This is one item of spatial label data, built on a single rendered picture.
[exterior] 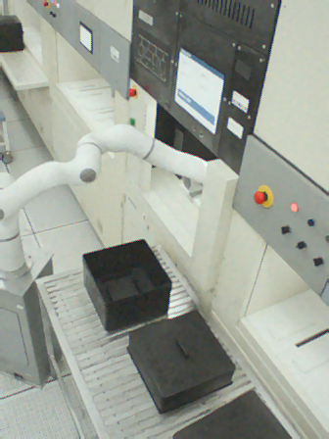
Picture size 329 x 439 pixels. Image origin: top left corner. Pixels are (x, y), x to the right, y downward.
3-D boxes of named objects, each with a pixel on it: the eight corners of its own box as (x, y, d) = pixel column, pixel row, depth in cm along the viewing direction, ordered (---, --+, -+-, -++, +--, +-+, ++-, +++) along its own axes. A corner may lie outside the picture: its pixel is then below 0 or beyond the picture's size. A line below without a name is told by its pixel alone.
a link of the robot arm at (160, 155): (164, 135, 154) (230, 171, 167) (146, 137, 168) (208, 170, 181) (154, 159, 153) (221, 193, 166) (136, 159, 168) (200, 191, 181)
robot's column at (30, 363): (-4, 371, 232) (-34, 275, 184) (22, 333, 253) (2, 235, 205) (41, 389, 226) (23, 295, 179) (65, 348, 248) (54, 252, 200)
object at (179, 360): (125, 347, 164) (126, 326, 156) (194, 323, 176) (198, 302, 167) (160, 414, 144) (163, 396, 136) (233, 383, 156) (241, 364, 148)
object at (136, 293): (142, 267, 198) (144, 237, 187) (169, 312, 179) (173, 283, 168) (82, 282, 187) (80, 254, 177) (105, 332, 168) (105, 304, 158)
